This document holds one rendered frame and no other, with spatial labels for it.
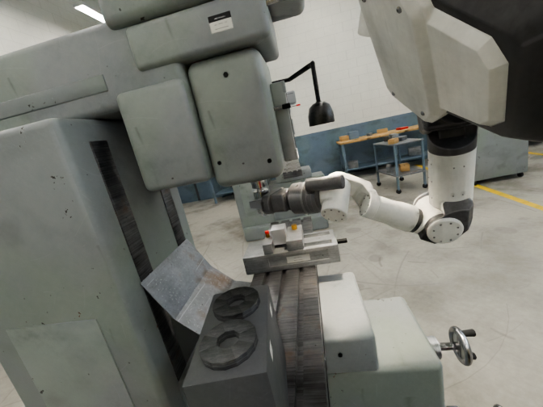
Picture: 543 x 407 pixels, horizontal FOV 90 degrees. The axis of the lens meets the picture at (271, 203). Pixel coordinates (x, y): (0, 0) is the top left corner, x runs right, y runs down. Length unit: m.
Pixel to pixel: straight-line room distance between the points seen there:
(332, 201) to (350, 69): 6.88
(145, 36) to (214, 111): 0.22
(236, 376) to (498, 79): 0.45
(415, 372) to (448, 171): 0.56
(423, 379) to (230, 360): 0.66
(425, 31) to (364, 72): 7.14
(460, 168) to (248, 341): 0.55
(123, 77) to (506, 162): 5.15
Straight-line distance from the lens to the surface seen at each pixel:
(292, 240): 0.97
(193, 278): 1.04
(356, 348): 0.86
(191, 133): 0.72
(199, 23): 0.74
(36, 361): 1.15
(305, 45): 7.52
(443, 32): 0.38
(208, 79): 0.73
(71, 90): 0.90
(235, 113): 0.71
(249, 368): 0.44
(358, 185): 0.74
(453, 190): 0.73
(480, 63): 0.36
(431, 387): 1.01
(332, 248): 0.99
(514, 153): 5.43
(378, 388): 0.98
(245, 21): 0.72
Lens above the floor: 1.43
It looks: 14 degrees down
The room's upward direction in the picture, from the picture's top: 12 degrees counter-clockwise
